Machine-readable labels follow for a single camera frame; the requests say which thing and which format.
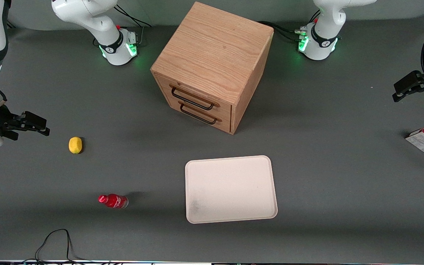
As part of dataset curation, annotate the cream plastic tray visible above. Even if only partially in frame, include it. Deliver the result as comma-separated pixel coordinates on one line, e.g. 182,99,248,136
185,155,278,224

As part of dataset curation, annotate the yellow lemon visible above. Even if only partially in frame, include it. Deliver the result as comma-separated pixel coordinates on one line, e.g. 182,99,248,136
68,137,83,154

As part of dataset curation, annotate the red soda bottle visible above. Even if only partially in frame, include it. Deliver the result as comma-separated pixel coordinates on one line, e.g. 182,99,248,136
98,194,129,209

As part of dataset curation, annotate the wooden drawer front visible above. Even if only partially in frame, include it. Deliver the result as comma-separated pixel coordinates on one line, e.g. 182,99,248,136
155,75,233,120
160,94,232,134

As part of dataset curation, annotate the wooden two-drawer cabinet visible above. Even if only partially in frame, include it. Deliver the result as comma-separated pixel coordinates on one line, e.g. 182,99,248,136
150,1,274,135

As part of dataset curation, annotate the black looped table cable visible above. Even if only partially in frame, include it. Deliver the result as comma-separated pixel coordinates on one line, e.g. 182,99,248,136
35,229,85,262

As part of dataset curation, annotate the black right arm base cable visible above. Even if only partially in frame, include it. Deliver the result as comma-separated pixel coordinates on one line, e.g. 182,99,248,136
114,4,153,46

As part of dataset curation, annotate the black arm base cable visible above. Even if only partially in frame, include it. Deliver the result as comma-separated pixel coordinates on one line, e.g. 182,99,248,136
114,4,153,46
258,21,303,42

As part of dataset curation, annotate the black left arm base cable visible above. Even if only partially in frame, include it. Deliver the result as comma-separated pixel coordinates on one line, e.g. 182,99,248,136
258,21,303,42

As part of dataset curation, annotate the black metal drawer handle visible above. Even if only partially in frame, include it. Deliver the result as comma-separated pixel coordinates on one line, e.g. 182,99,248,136
170,86,215,111
180,103,218,125

